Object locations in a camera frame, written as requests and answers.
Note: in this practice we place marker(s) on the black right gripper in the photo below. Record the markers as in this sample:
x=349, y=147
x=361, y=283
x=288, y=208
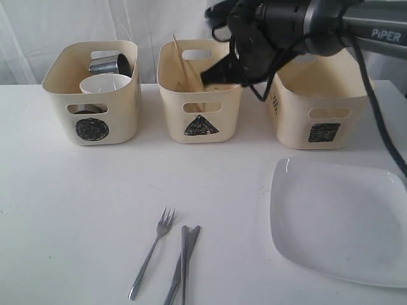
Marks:
x=261, y=32

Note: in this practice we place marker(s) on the wooden chopstick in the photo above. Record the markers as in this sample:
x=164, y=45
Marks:
x=194, y=79
x=183, y=67

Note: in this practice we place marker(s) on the white ceramic bowl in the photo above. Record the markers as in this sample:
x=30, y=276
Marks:
x=104, y=83

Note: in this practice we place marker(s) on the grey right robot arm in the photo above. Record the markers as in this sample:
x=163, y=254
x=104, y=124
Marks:
x=324, y=28

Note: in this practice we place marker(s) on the cream bin with triangle mark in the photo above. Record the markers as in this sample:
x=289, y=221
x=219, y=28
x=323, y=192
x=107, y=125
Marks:
x=201, y=117

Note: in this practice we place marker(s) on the cream bin with square mark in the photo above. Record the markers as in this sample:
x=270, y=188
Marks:
x=316, y=102

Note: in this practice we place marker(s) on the cream bin with circle mark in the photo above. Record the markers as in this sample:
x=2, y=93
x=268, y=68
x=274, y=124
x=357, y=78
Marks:
x=120, y=120

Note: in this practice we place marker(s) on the steel fork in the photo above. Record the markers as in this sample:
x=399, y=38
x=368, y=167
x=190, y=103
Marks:
x=163, y=227

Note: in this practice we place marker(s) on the steel knife pointed blade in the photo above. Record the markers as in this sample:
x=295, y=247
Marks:
x=180, y=277

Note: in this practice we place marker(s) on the steel knife narrow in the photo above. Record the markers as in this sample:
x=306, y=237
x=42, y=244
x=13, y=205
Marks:
x=184, y=251

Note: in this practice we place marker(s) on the white square plate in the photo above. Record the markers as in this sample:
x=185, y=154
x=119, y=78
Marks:
x=341, y=221

